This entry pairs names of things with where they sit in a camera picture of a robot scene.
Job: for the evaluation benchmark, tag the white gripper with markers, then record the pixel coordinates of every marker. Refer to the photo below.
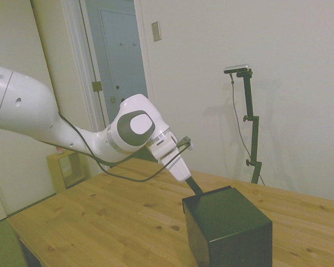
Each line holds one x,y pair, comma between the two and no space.
178,167

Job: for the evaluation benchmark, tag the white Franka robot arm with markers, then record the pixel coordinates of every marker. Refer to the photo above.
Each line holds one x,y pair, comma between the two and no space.
22,105

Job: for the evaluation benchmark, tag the black drawer cabinet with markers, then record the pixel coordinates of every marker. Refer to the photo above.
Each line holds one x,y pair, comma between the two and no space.
233,228

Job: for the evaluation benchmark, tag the brass latch plate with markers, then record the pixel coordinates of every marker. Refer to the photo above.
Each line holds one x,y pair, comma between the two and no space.
113,99

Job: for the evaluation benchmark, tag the small red object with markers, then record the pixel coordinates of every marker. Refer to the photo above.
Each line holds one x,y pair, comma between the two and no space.
60,150

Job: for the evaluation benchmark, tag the brass door hinge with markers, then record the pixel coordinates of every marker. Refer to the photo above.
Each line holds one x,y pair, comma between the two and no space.
97,86

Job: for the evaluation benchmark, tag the small light wooden shelf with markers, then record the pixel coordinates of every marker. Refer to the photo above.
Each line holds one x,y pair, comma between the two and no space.
54,167

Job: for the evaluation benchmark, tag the pale blue hallway door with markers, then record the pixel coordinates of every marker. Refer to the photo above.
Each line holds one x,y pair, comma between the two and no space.
122,61

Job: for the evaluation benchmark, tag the white door with knob hole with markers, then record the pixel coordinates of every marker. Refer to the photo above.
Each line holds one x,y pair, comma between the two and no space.
14,36

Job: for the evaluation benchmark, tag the small dark wrist camera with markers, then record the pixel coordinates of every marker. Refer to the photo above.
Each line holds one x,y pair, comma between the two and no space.
186,142

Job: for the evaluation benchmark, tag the black jointed camera stand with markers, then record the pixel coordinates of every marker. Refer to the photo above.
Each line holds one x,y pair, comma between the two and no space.
252,122

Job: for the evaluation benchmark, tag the silver camera on stand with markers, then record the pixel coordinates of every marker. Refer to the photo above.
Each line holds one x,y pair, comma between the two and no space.
236,68

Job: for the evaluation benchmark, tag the metal wall switch plate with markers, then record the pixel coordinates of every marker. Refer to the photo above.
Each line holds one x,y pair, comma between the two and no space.
156,31

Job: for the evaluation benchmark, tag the white door frame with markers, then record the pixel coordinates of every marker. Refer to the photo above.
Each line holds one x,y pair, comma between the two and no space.
83,55

